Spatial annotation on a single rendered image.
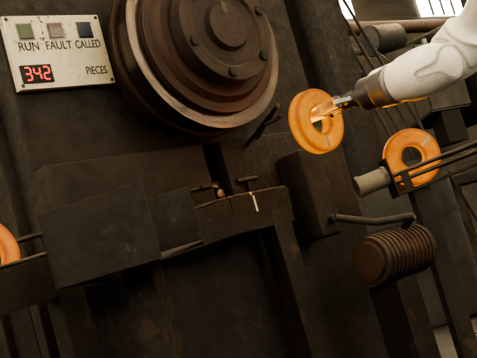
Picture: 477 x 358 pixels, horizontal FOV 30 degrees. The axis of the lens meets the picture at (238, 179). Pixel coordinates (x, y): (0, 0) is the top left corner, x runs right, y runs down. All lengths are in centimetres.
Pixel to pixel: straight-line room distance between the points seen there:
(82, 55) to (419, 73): 82
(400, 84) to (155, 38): 60
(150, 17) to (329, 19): 457
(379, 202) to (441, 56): 301
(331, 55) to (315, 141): 445
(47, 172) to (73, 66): 30
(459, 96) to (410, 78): 849
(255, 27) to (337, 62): 429
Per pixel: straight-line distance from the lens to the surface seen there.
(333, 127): 216
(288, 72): 263
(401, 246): 228
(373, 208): 486
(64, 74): 216
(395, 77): 191
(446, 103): 1019
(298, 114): 209
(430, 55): 187
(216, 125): 218
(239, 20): 223
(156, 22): 215
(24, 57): 213
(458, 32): 199
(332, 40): 660
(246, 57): 222
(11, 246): 187
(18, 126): 209
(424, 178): 244
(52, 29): 219
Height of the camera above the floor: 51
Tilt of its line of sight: 6 degrees up
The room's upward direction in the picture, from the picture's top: 16 degrees counter-clockwise
